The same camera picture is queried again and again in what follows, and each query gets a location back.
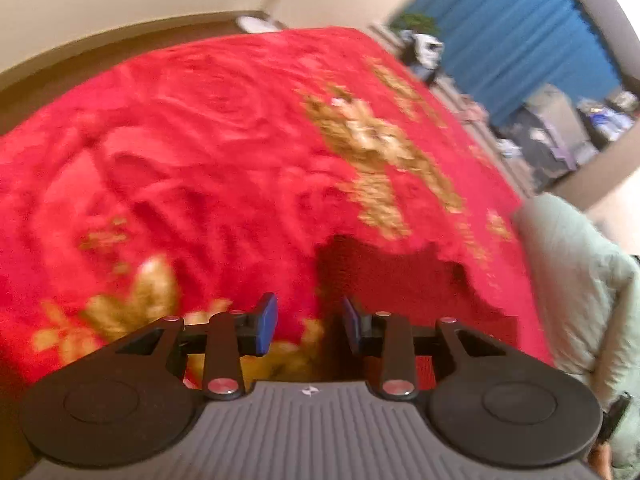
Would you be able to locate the dark red knit sweater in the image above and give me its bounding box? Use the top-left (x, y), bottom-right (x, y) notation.
top-left (314, 235), bottom-right (518, 384)

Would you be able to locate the dark clothes pile on sill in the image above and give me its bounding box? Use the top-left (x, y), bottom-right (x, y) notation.
top-left (399, 29), bottom-right (445, 86)

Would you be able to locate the person's right hand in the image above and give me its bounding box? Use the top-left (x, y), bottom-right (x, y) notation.
top-left (588, 442), bottom-right (613, 480)

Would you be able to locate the pale green pillow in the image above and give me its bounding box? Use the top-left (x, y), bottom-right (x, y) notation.
top-left (513, 193), bottom-right (639, 479)

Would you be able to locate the red floral bed blanket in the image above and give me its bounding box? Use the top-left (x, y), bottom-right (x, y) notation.
top-left (1, 27), bottom-right (549, 393)

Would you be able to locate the wooden shelf unit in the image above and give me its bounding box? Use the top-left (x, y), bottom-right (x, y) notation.
top-left (544, 0), bottom-right (640, 221)

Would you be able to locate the pink cloth on sill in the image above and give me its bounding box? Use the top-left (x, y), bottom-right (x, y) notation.
top-left (458, 94), bottom-right (488, 122)

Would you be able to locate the grey cardboard box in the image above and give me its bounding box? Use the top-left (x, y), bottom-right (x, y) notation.
top-left (524, 84), bottom-right (585, 136)

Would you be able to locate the blue curtain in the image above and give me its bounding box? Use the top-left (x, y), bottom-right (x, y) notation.
top-left (392, 0), bottom-right (622, 127)

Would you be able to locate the green potted plant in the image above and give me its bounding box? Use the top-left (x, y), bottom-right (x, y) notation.
top-left (390, 12), bottom-right (439, 36)

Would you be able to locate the white standing fan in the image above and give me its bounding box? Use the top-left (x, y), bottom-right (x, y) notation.
top-left (235, 15), bottom-right (280, 35)

